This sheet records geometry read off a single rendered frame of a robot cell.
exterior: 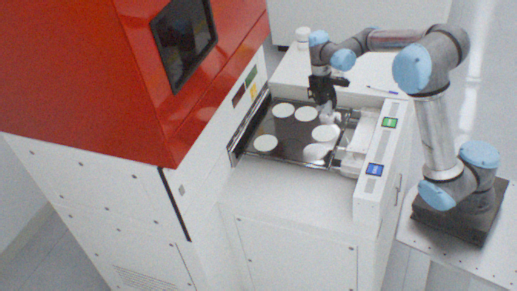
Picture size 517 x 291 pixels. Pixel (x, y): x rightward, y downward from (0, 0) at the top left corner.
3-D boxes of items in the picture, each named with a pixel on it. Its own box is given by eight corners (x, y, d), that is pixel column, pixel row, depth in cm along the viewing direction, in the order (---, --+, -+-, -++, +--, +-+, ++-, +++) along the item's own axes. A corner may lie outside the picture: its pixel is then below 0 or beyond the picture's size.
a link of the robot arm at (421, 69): (482, 195, 146) (459, 30, 120) (448, 222, 141) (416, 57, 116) (450, 182, 156) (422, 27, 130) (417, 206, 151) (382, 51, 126)
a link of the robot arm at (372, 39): (486, 10, 124) (365, 18, 167) (456, 28, 121) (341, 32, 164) (495, 51, 128) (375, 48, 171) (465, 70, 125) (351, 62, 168)
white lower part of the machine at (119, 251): (115, 298, 256) (48, 203, 200) (188, 186, 308) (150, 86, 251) (232, 340, 230) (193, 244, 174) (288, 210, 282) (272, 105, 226)
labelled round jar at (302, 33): (295, 50, 230) (293, 33, 223) (299, 42, 234) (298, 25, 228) (308, 51, 227) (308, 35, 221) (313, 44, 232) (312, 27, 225)
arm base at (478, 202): (501, 189, 161) (507, 170, 154) (485, 221, 153) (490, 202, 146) (455, 173, 169) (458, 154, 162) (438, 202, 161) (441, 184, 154)
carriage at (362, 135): (340, 175, 183) (340, 171, 181) (362, 115, 206) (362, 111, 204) (360, 179, 180) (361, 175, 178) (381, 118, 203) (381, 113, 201)
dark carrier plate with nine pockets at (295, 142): (245, 151, 194) (245, 150, 194) (275, 100, 216) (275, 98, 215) (325, 167, 182) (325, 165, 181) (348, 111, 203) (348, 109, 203)
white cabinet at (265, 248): (248, 302, 243) (216, 203, 187) (305, 169, 304) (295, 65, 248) (372, 345, 219) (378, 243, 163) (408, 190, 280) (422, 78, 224)
